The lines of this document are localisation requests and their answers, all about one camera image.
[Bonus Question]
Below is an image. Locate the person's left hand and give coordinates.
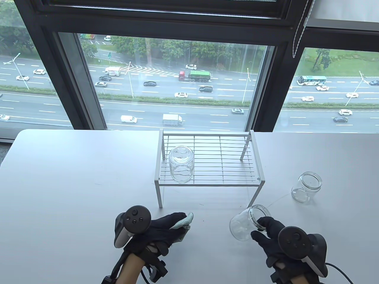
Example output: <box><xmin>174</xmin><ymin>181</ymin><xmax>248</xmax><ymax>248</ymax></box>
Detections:
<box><xmin>124</xmin><ymin>212</ymin><xmax>187</xmax><ymax>257</ymax></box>

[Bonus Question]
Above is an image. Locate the person's right hand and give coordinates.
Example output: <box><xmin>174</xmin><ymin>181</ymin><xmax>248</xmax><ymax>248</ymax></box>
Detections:
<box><xmin>251</xmin><ymin>217</ymin><xmax>302</xmax><ymax>268</ymax></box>

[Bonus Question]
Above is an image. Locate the black grey hand controller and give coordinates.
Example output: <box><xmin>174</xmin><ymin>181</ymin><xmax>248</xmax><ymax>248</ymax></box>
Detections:
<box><xmin>278</xmin><ymin>226</ymin><xmax>328</xmax><ymax>278</ymax></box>
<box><xmin>114</xmin><ymin>205</ymin><xmax>152</xmax><ymax>249</ymax></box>

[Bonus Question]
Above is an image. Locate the light green fish scale cloth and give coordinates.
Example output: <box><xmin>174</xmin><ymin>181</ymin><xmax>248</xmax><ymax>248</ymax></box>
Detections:
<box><xmin>170</xmin><ymin>212</ymin><xmax>194</xmax><ymax>244</ymax></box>

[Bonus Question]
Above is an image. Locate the clear glass jar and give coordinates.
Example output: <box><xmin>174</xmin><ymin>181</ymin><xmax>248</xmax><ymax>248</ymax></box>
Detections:
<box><xmin>229</xmin><ymin>204</ymin><xmax>272</xmax><ymax>242</ymax></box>
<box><xmin>168</xmin><ymin>146</ymin><xmax>195</xmax><ymax>184</ymax></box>
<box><xmin>291</xmin><ymin>172</ymin><xmax>322</xmax><ymax>203</ymax></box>

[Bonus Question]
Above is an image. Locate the person's right forearm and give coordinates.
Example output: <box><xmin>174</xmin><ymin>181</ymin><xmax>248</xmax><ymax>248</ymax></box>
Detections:
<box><xmin>289</xmin><ymin>272</ymin><xmax>314</xmax><ymax>284</ymax></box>

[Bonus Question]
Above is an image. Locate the person's left forearm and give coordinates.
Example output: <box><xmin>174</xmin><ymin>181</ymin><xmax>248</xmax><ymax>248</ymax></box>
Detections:
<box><xmin>117</xmin><ymin>251</ymin><xmax>145</xmax><ymax>284</ymax></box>

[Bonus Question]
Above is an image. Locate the white roller blind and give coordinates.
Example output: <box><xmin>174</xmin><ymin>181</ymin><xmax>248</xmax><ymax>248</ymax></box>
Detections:
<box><xmin>306</xmin><ymin>0</ymin><xmax>379</xmax><ymax>22</ymax></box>

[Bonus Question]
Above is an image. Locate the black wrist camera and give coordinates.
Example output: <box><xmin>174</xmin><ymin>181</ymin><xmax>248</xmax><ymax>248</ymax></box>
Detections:
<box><xmin>271</xmin><ymin>265</ymin><xmax>293</xmax><ymax>284</ymax></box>
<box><xmin>145</xmin><ymin>248</ymin><xmax>168</xmax><ymax>282</ymax></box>

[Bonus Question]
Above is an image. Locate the white wire rack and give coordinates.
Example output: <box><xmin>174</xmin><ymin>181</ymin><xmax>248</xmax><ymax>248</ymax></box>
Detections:
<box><xmin>154</xmin><ymin>129</ymin><xmax>266</xmax><ymax>209</ymax></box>

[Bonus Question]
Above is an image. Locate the black cable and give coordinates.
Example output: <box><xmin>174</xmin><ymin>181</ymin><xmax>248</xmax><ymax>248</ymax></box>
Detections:
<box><xmin>326</xmin><ymin>263</ymin><xmax>354</xmax><ymax>284</ymax></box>

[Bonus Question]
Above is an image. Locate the white beaded blind cord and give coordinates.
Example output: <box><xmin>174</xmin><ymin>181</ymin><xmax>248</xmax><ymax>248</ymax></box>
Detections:
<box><xmin>292</xmin><ymin>0</ymin><xmax>314</xmax><ymax>58</ymax></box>

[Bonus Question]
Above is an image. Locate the black window frame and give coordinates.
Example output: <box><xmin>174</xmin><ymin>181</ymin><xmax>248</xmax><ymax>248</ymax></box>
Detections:
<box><xmin>13</xmin><ymin>0</ymin><xmax>379</xmax><ymax>139</ymax></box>

